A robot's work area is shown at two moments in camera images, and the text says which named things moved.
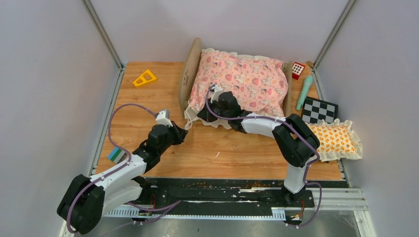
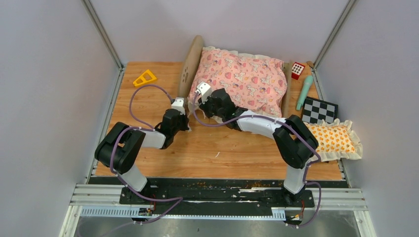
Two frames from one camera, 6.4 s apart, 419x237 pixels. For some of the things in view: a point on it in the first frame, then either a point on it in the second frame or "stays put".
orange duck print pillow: (336, 140) stays put
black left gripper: (180, 133) → (186, 127)
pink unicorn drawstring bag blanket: (260, 86) stays put
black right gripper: (205, 116) stays put
